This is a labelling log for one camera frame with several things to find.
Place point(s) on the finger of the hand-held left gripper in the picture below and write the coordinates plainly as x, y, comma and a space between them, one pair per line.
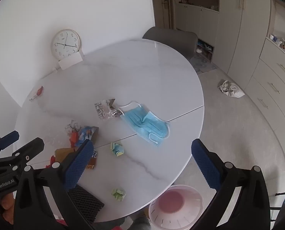
8, 139
29, 149

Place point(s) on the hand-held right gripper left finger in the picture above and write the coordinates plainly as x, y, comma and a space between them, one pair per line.
80, 163

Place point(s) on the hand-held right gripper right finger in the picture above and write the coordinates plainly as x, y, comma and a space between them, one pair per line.
204, 165

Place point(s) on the red snack wrapper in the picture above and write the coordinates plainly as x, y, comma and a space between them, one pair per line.
73, 140

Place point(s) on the pink plastic bin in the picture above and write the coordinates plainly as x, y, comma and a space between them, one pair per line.
176, 210

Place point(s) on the blue face mask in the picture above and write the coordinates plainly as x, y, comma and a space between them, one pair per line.
142, 121

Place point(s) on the person's left hand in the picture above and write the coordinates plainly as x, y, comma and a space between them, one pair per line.
5, 204

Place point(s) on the brown printed snack packet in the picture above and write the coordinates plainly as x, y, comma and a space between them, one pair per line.
92, 160

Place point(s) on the brown cardboard piece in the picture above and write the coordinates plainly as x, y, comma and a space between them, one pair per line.
63, 154

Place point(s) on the pinkish red wrapper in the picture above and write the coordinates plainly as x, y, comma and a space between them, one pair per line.
51, 161

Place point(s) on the blue snack packet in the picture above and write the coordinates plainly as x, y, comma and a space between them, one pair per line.
87, 134

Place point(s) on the grey crumpled paper ball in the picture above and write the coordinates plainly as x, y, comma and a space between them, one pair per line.
72, 125

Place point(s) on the yellow blue crumpled paper ball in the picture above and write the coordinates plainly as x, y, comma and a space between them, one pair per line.
117, 149

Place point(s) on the black foam mesh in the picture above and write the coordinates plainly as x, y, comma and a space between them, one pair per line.
87, 202

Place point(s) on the green crumpled paper ball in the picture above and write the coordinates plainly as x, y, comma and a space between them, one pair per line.
118, 194

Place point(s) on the small red white packet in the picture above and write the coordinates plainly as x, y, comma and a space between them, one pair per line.
38, 92

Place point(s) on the clear printed plastic wrapper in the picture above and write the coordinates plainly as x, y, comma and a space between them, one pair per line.
104, 110

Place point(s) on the red patterned cloth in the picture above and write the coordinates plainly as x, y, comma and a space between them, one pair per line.
61, 221

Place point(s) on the white tote bag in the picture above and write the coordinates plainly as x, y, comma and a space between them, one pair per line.
231, 91

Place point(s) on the white card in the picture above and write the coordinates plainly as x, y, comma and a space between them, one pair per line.
69, 62

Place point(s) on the grey floor mat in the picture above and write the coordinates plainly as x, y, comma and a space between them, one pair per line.
202, 63

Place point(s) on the beige drawer unit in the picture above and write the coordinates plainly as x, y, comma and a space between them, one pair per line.
271, 81

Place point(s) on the grey chair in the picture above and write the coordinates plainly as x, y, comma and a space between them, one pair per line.
173, 40

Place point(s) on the tall beige cabinet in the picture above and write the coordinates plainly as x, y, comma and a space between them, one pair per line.
235, 28

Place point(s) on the beige door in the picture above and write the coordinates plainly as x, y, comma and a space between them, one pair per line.
160, 2

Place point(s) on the round white wall clock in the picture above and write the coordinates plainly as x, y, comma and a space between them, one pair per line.
65, 44

